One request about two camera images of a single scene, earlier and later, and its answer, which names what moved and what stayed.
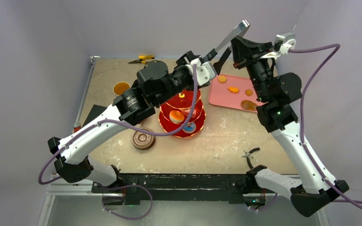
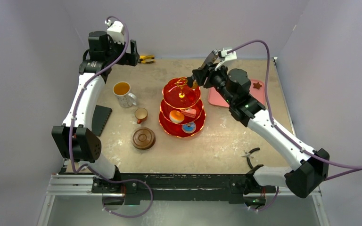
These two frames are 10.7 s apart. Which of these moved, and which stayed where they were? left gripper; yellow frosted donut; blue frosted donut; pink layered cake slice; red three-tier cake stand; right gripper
Moved: left gripper; right gripper
Stayed: yellow frosted donut; blue frosted donut; pink layered cake slice; red three-tier cake stand
